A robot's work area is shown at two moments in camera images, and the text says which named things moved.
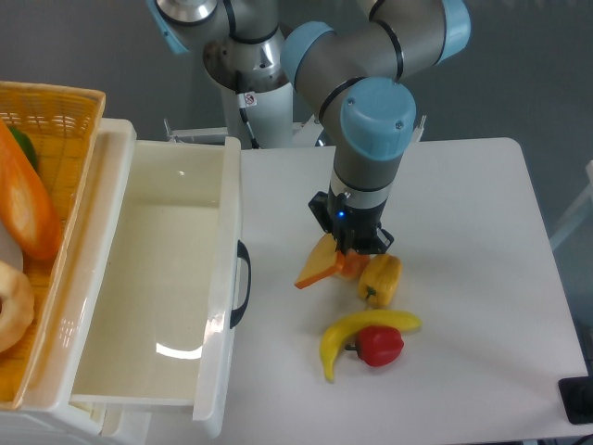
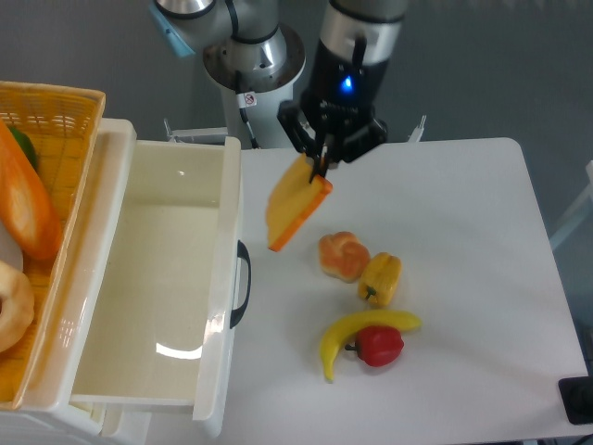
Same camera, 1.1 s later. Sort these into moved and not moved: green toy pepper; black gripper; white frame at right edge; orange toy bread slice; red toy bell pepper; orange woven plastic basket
Moved: orange toy bread slice; black gripper
Not moved: orange woven plastic basket; green toy pepper; red toy bell pepper; white frame at right edge
